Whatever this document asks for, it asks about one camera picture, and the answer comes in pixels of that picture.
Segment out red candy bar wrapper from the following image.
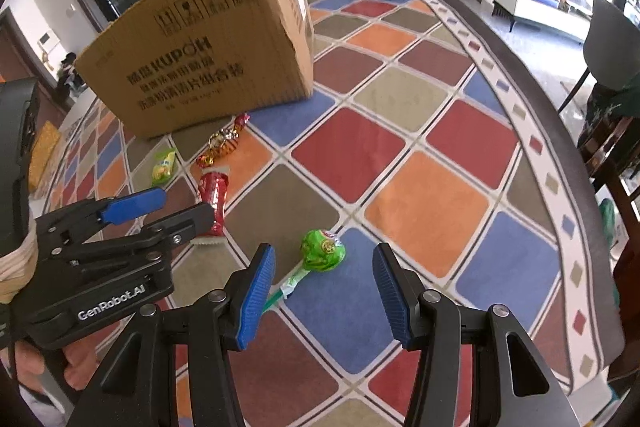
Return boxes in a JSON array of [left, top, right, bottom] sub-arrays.
[[191, 166, 230, 245]]

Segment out brown cardboard box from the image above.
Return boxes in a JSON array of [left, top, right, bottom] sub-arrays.
[[75, 0, 314, 138]]

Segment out green lollipop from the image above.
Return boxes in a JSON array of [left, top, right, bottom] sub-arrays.
[[262, 229, 347, 312]]

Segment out yellow woven tissue box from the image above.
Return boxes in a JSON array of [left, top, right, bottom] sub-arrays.
[[27, 120, 61, 193]]

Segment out small green snack packet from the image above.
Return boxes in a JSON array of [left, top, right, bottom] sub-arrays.
[[151, 147, 177, 186]]

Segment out dark grey side chair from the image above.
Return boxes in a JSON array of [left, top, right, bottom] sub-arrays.
[[558, 0, 639, 114]]

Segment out red gold wrapped candy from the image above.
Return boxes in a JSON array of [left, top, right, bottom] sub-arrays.
[[195, 113, 250, 169]]

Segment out colourful diamond pattern mat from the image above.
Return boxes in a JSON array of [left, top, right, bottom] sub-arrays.
[[162, 0, 624, 426]]

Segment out white low tv cabinet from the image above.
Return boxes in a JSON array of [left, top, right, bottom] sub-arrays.
[[494, 0, 591, 42]]

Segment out person left hand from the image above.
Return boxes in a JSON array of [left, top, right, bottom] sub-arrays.
[[1, 333, 104, 419]]

